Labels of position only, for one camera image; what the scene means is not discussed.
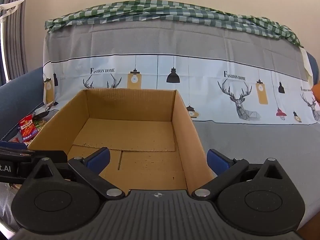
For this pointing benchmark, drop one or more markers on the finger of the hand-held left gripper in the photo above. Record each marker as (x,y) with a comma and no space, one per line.
(55,158)
(13,144)

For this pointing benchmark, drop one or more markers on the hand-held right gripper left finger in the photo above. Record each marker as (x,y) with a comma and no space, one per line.
(98,159)

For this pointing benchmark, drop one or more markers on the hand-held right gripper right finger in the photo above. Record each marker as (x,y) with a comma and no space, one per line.
(217,162)

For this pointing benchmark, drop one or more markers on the cardboard box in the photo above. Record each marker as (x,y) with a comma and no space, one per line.
(140,135)

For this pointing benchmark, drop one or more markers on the flat red packet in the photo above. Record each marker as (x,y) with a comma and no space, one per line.
(18,142)

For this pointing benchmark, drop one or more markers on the red snack packet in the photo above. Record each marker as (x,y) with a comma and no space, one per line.
(28,126)

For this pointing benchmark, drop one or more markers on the green grain snack packet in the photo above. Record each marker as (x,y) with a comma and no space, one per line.
(40,126)

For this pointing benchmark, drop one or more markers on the blue sofa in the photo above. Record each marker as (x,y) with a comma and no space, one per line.
(17,97)

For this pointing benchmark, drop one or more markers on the grey curtain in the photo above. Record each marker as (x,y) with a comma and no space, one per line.
(15,45)

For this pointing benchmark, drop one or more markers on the orange cloth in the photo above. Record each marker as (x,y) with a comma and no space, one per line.
(317,93)

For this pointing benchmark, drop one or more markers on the cream cloth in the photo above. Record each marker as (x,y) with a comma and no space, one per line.
(306,65)

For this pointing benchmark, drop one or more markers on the white plastic hanger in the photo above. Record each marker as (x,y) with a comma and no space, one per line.
(11,6)

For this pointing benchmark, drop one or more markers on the green checked cloth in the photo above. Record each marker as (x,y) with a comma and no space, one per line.
(155,10)

